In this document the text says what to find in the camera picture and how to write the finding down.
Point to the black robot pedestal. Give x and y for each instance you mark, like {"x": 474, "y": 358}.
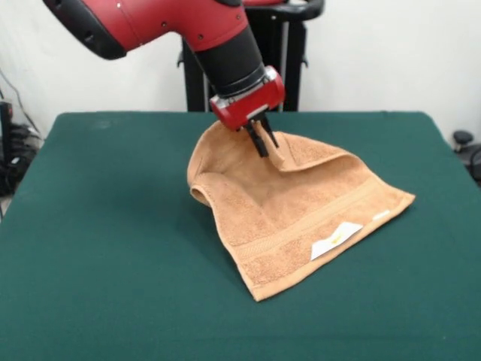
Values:
{"x": 193, "y": 94}

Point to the tan terry washcloth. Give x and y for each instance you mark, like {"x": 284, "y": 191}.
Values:
{"x": 293, "y": 203}

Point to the black electrical equipment pile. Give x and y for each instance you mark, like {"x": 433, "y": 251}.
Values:
{"x": 11, "y": 169}

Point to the black office chair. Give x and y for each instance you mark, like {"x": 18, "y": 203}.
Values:
{"x": 463, "y": 137}

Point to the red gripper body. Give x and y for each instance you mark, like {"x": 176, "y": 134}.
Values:
{"x": 251, "y": 103}

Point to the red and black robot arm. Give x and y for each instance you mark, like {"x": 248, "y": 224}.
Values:
{"x": 225, "y": 60}

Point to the dark green table cloth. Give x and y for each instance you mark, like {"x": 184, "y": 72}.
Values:
{"x": 94, "y": 263}

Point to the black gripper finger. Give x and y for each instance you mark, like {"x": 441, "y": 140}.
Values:
{"x": 270, "y": 133}
{"x": 259, "y": 143}

